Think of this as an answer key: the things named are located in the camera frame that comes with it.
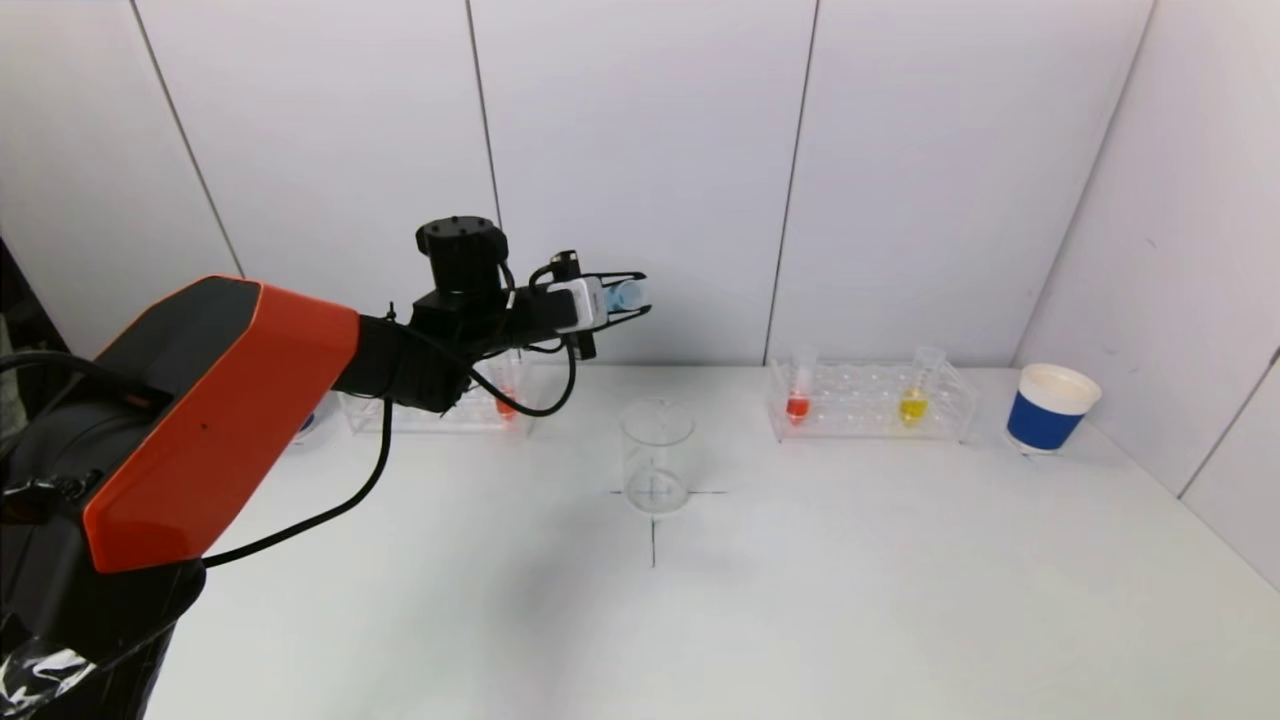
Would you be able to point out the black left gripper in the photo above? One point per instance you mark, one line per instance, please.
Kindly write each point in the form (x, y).
(589, 304)

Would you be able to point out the blue pigment test tube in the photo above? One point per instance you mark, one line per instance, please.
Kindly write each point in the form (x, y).
(628, 296)

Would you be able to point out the test tube with red pigment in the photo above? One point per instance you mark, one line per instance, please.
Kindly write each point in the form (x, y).
(508, 397)
(797, 407)

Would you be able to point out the clear glass beaker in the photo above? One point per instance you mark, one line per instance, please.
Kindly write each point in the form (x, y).
(657, 470)

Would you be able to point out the clear acrylic test tube rack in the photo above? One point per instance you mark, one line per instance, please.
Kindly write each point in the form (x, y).
(430, 424)
(860, 405)

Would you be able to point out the test tube with yellow pigment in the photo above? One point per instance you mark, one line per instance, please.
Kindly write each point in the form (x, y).
(911, 408)

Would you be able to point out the blue white paper cup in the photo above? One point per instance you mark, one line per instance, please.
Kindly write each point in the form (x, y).
(1045, 420)
(306, 426)

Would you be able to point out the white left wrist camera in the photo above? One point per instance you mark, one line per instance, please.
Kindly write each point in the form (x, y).
(580, 303)

